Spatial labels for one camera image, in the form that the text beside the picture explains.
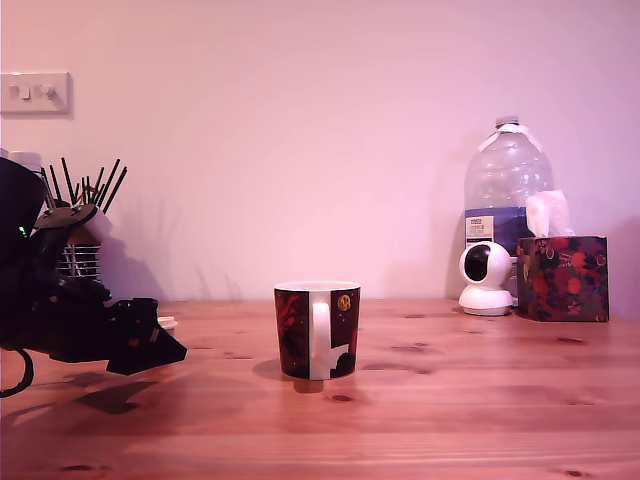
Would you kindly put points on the white coffee capsule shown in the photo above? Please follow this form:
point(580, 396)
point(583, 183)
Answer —
point(167, 324)

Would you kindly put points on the thin black reed stick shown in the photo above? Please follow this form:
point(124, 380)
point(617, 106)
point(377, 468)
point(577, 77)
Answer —
point(56, 184)
point(98, 184)
point(109, 181)
point(68, 180)
point(47, 186)
point(116, 187)

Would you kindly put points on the large clear water bottle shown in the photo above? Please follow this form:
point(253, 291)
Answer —
point(505, 175)

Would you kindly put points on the white tissue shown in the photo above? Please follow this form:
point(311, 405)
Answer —
point(547, 212)

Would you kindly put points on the floral dark tissue box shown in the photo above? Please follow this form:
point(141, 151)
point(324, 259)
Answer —
point(565, 280)

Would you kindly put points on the white wall light switch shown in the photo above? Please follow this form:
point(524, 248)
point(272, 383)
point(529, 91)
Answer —
point(35, 95)

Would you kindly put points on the small white round camera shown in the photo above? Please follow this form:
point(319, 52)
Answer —
point(487, 280)

